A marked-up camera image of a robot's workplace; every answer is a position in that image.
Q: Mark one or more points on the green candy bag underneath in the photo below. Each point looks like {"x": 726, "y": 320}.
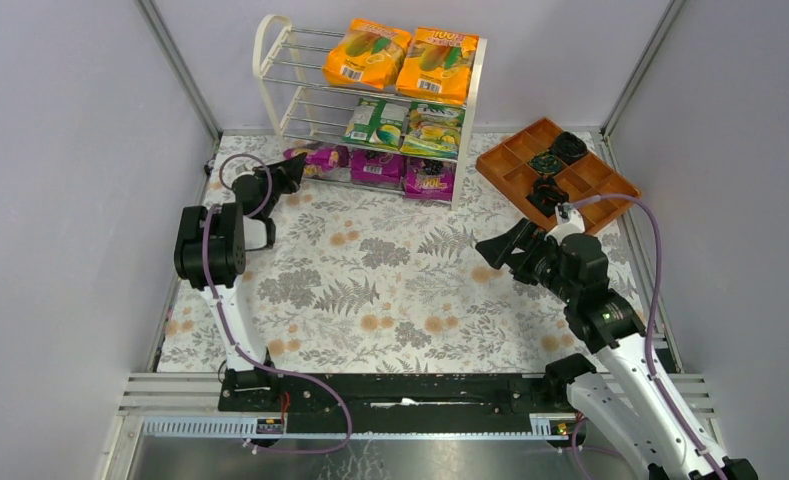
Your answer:
{"x": 377, "y": 123}

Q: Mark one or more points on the black round object middle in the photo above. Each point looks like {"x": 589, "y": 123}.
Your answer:
{"x": 546, "y": 164}

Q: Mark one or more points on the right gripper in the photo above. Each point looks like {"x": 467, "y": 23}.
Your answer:
{"x": 519, "y": 248}

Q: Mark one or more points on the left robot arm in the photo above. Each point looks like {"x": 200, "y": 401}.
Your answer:
{"x": 210, "y": 254}

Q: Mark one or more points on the purple grape candy bag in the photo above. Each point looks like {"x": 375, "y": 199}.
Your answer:
{"x": 322, "y": 160}
{"x": 377, "y": 168}
{"x": 427, "y": 179}

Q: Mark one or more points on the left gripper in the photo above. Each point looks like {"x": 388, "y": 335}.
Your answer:
{"x": 278, "y": 177}

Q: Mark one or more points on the orange compartment tray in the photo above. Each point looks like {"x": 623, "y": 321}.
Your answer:
{"x": 507, "y": 167}

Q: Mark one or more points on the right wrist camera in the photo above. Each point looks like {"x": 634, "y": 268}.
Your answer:
{"x": 569, "y": 221}

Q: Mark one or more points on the orange mango candy bag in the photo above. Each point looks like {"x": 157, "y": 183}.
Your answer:
{"x": 370, "y": 54}
{"x": 438, "y": 66}

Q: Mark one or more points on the green Fox's candy bag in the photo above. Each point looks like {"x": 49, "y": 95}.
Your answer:
{"x": 433, "y": 130}

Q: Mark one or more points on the white metal shelf rack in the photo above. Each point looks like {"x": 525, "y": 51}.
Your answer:
{"x": 300, "y": 104}

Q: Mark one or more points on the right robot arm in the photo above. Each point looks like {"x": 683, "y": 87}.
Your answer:
{"x": 653, "y": 428}

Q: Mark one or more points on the black round object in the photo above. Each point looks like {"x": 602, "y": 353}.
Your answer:
{"x": 568, "y": 148}
{"x": 546, "y": 195}
{"x": 546, "y": 164}

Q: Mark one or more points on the black round object bottom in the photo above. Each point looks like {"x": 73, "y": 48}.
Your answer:
{"x": 546, "y": 195}

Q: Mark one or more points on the black round object top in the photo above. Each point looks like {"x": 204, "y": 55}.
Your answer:
{"x": 568, "y": 148}

